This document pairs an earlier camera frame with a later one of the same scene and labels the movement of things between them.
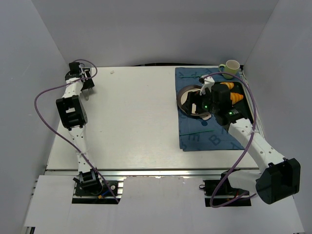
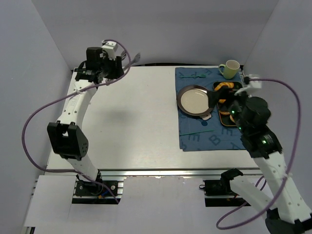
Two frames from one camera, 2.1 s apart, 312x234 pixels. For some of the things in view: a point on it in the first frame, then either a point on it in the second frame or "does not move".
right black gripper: x=190 y=103 -> x=230 y=98
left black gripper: x=88 y=83 -> x=116 y=70
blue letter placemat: x=198 y=133 does not move
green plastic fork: x=193 y=76 does not move
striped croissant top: x=230 y=85 does not move
